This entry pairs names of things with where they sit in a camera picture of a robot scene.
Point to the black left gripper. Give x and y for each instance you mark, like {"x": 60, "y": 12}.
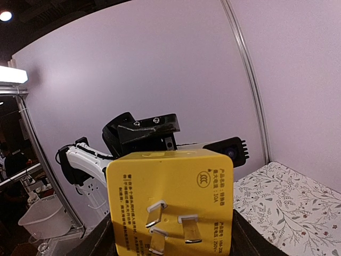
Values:
{"x": 124, "y": 135}

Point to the left aluminium corner post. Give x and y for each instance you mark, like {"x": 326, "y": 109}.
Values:
{"x": 251, "y": 78}

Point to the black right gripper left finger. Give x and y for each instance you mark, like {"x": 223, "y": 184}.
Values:
{"x": 100, "y": 241}

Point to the yellow cube plug adapter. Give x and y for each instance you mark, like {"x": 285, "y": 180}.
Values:
{"x": 171, "y": 202}

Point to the white plastic basin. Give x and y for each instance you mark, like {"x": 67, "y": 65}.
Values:
{"x": 46, "y": 218}

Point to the floral table mat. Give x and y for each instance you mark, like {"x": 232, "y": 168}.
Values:
{"x": 297, "y": 214}

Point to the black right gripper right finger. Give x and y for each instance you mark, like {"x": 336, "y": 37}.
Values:
{"x": 247, "y": 241}

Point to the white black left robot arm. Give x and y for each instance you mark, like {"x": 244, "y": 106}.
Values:
{"x": 85, "y": 167}

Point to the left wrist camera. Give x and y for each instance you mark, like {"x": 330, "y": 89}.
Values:
{"x": 235, "y": 148}

